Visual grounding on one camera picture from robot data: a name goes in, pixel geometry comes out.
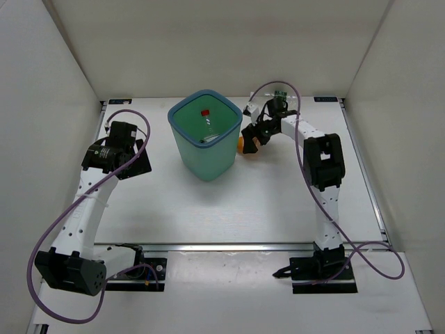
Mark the green-label clear bottle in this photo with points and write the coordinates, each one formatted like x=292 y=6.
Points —
x=290 y=100

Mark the orange juice bottle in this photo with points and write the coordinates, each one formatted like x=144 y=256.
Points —
x=241 y=142

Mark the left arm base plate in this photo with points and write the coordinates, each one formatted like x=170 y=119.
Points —
x=142 y=279

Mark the dark blue sticker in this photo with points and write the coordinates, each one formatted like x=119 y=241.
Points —
x=119 y=101
x=325 y=99

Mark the aluminium table edge rail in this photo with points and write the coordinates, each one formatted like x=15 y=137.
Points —
x=229 y=248

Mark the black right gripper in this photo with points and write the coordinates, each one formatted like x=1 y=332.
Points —
x=253 y=131

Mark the dark blue left sticker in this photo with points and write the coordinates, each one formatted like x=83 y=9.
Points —
x=119 y=101

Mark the red-label clear water bottle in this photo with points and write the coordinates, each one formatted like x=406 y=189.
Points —
x=208 y=123

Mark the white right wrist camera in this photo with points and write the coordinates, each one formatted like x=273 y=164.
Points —
x=252 y=110

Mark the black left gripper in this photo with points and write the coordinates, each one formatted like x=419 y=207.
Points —
x=141 y=166

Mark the black-label clear bottle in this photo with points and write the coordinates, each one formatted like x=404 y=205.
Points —
x=209 y=139

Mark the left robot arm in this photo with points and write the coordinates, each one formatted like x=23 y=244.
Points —
x=73 y=263

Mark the green plastic bin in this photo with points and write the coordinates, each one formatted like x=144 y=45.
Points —
x=206 y=161

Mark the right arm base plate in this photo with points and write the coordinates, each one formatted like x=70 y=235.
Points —
x=309 y=277

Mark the dark blue right sticker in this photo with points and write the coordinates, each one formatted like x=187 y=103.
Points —
x=325 y=99

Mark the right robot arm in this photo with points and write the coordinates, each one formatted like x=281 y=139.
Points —
x=320 y=156

